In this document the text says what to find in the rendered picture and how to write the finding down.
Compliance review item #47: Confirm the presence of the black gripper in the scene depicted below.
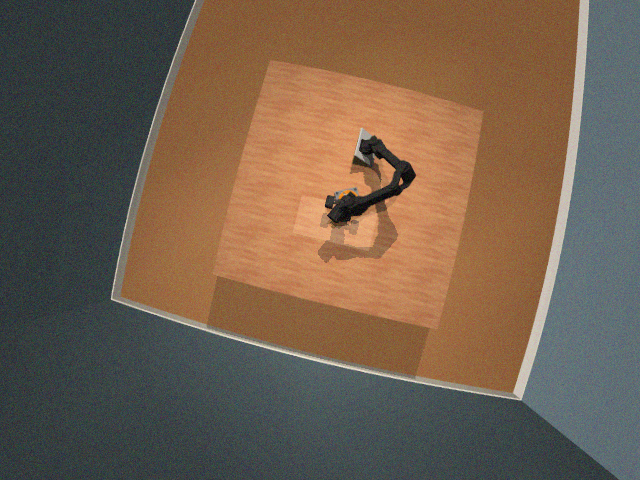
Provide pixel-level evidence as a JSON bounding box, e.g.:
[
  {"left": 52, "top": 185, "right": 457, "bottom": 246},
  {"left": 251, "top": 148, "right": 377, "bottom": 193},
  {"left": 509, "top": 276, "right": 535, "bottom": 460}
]
[{"left": 325, "top": 195, "right": 340, "bottom": 209}]

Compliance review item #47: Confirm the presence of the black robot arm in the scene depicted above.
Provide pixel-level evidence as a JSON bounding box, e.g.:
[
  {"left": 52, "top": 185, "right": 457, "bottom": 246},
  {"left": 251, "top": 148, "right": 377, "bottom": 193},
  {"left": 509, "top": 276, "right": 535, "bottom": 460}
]
[{"left": 327, "top": 136, "right": 416, "bottom": 223}]

